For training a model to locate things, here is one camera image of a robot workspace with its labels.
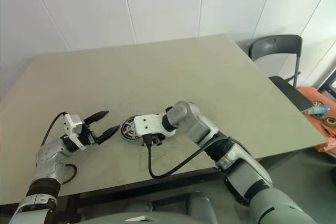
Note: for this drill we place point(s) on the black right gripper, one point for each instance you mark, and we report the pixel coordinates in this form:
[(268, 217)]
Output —
[(157, 140)]

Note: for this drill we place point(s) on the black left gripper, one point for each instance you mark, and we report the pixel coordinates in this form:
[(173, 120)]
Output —
[(88, 134)]

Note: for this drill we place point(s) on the black white spoked rotor cap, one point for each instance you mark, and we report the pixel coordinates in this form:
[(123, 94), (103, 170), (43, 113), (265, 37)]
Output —
[(128, 129)]

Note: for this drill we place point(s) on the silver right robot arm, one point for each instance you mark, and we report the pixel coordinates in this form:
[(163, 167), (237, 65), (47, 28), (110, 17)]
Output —
[(199, 127)]

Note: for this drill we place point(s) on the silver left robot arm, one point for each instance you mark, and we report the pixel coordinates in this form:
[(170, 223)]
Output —
[(47, 163)]

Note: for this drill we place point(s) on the grey rounded robot torso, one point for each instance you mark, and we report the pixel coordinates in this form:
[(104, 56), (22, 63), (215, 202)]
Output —
[(199, 208)]

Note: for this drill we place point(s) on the grey folding chair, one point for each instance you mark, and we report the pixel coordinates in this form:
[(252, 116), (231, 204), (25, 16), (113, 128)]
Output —
[(275, 48)]

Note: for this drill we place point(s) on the orange tray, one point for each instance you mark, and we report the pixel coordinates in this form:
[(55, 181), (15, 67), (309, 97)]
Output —
[(312, 98)]

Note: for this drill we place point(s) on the round metal gear part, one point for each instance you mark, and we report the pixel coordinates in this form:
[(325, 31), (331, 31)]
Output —
[(318, 103)]

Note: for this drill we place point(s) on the small blue bottle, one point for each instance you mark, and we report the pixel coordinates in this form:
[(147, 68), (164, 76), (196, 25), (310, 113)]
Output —
[(320, 109)]

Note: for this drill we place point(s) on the orange black pen tool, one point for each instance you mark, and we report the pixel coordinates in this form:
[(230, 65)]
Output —
[(328, 130)]

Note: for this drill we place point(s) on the black framed glass panel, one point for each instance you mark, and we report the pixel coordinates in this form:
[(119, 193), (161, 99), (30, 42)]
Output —
[(332, 85)]

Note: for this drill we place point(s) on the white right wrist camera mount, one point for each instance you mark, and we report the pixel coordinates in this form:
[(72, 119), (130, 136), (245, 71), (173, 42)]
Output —
[(147, 124)]

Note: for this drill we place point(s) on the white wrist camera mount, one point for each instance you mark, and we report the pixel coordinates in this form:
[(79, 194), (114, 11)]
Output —
[(147, 124), (69, 124)]

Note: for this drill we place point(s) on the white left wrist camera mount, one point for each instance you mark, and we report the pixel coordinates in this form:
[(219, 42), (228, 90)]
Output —
[(69, 124)]

